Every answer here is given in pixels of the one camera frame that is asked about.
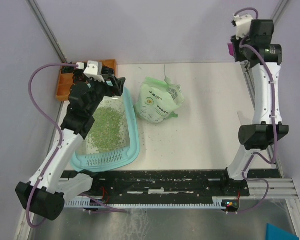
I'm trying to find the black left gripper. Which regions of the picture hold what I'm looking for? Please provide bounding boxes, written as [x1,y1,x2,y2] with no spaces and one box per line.
[86,73,126,115]

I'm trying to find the magenta plastic litter scoop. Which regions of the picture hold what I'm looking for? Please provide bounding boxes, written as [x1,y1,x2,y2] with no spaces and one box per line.
[227,42,235,57]

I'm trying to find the green cat litter bag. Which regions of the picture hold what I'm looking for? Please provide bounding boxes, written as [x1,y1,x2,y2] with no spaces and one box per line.
[134,76,185,124]

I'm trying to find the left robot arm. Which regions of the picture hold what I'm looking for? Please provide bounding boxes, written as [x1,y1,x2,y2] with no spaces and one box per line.
[15,75,126,221]

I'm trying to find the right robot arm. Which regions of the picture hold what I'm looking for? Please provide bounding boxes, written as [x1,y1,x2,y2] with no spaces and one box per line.
[219,14,289,196]

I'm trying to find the green litter pellets pile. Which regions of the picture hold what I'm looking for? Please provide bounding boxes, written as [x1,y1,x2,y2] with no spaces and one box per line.
[77,101,130,155]

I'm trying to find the teal plastic litter box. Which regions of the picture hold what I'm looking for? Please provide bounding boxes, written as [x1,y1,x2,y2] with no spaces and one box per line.
[70,87,140,173]

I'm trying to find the black round part in tray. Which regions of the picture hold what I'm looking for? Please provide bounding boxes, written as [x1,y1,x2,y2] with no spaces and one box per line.
[101,66,115,75]

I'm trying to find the orange wooden compartment tray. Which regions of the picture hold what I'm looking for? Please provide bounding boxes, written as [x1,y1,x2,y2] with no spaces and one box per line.
[56,59,117,102]

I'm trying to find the white plastic bag clip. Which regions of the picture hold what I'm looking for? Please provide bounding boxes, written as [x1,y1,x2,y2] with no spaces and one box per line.
[237,111,247,126]

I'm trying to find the small circuit board with LEDs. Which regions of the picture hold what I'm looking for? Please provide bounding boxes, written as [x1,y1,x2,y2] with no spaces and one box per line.
[225,200,240,212]

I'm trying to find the blue foam pad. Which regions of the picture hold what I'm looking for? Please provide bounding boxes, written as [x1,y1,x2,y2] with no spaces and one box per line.
[265,223,300,240]

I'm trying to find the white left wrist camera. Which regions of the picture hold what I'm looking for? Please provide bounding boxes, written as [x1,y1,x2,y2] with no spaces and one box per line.
[76,60,105,83]

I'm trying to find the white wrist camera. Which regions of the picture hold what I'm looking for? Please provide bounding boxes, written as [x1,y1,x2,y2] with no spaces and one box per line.
[76,60,105,83]
[233,14,254,40]

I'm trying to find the black ring part in tray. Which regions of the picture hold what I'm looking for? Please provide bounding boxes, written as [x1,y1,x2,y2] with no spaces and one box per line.
[72,70,88,83]

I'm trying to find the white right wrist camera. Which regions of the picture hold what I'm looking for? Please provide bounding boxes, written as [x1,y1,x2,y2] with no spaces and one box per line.
[233,14,254,40]

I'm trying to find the black mounting base plate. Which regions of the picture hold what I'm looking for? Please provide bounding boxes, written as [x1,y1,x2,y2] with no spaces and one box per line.
[71,169,251,201]

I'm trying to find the light blue cable duct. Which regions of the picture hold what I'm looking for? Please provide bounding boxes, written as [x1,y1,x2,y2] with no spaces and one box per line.
[64,195,227,209]

